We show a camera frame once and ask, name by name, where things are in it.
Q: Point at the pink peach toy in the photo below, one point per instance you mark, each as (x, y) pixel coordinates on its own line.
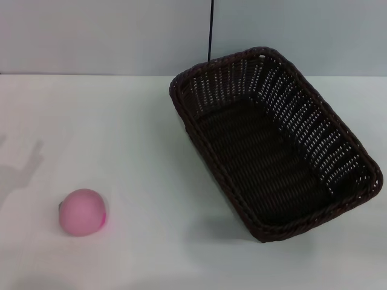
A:
(82, 213)

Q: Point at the black woven plastic basket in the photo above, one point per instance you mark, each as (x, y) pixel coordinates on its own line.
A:
(260, 157)

